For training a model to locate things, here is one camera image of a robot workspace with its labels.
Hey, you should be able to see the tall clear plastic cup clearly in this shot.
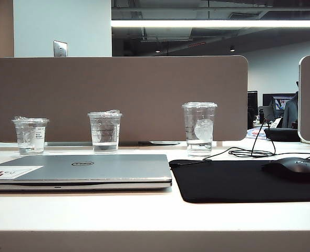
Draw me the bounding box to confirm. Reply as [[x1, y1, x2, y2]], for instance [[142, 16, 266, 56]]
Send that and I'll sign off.
[[181, 101, 219, 158]]

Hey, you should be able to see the medium clear plastic cup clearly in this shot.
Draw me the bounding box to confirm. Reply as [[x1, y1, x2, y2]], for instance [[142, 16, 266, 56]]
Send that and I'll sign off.
[[87, 109, 123, 154]]

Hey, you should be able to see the silver Dell laptop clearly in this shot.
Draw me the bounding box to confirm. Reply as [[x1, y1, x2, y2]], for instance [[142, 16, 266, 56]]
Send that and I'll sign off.
[[0, 154, 173, 192]]

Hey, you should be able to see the short clear cup with label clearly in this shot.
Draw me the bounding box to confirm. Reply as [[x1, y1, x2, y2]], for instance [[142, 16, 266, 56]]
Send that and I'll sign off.
[[11, 114, 50, 155]]

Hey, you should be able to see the black mouse pad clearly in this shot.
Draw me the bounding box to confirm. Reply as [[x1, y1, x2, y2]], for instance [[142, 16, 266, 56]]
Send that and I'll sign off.
[[168, 158, 310, 204]]

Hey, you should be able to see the dark computer monitor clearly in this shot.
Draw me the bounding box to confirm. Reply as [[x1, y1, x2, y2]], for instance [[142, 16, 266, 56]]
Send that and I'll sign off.
[[247, 90, 258, 123]]

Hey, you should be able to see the blue white plastic package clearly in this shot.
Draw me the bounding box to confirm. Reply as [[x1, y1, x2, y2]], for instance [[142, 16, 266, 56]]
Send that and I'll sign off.
[[246, 128, 266, 139]]

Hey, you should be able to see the long ceiling light strip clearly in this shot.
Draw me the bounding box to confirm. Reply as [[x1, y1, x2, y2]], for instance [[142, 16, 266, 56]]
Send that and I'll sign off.
[[110, 19, 310, 28]]

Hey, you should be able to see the black monitor with lit screen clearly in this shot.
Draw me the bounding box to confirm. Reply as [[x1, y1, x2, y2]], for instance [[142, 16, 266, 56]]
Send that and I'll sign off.
[[262, 93, 297, 119]]

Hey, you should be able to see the black oval zipper case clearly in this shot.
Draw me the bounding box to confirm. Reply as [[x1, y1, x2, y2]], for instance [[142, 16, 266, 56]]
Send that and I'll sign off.
[[264, 127, 300, 142]]

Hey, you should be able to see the person in dark jacket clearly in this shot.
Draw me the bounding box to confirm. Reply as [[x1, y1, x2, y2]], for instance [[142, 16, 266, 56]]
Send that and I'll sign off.
[[283, 93, 300, 129]]

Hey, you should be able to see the black computer mouse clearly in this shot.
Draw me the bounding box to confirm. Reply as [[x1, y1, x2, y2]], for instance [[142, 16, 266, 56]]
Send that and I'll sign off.
[[261, 157, 310, 182]]

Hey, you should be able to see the thin black mouse cable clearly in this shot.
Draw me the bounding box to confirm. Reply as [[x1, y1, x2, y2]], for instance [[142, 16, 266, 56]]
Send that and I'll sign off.
[[202, 122, 310, 161]]

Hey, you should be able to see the metal wall switch plate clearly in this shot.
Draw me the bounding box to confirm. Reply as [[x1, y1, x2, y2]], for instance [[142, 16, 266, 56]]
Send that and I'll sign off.
[[53, 40, 68, 57]]

